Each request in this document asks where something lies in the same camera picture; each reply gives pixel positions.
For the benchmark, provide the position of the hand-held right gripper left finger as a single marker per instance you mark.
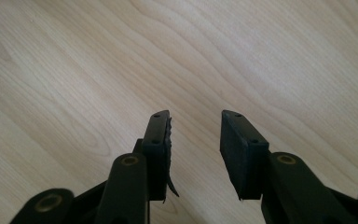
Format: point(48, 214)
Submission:
point(157, 155)

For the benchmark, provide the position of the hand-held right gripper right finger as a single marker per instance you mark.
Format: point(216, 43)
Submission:
point(240, 158)

